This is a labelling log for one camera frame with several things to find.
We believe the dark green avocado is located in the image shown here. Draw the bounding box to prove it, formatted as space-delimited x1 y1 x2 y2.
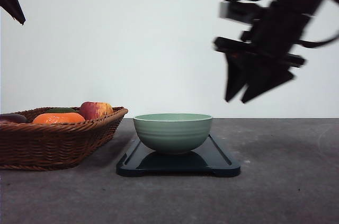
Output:
46 107 77 113

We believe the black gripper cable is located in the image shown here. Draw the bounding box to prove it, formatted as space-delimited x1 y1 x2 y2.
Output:
299 35 339 48

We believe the orange tangerine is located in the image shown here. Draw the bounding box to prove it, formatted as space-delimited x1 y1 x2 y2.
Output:
32 113 86 124

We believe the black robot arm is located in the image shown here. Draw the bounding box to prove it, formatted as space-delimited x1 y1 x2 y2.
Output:
214 0 326 103

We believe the light green ceramic bowl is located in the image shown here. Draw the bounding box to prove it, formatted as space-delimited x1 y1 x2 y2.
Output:
133 113 212 155

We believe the red yellow apple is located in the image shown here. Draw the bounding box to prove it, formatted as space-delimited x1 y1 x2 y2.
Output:
79 101 113 120

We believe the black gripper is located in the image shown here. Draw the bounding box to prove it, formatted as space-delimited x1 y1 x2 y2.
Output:
214 0 317 103

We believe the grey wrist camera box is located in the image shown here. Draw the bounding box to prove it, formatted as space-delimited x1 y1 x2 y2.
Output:
219 1 257 24

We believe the dark blue rectangular tray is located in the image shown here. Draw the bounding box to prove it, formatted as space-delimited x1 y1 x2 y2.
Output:
117 134 241 177

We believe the brown wicker basket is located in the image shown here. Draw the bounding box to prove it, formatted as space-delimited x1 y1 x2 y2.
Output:
0 106 128 171

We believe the dark purple eggplant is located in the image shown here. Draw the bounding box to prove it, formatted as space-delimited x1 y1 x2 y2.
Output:
0 113 28 123

